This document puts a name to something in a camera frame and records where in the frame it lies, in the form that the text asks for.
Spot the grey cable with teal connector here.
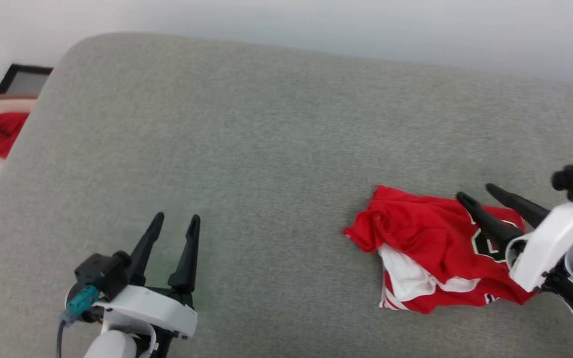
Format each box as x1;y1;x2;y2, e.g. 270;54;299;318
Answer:
57;285;100;358

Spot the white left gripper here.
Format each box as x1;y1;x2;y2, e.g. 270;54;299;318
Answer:
95;212;201;341

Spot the plain red garment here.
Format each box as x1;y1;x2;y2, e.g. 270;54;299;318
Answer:
0;112;30;160

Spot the red and white jersey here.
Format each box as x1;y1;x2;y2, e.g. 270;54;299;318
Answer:
344;185;538;315

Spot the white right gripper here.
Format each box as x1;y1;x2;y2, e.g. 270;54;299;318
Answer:
457;183;573;294

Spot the black framed panel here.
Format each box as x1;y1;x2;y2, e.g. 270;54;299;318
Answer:
0;64;54;96

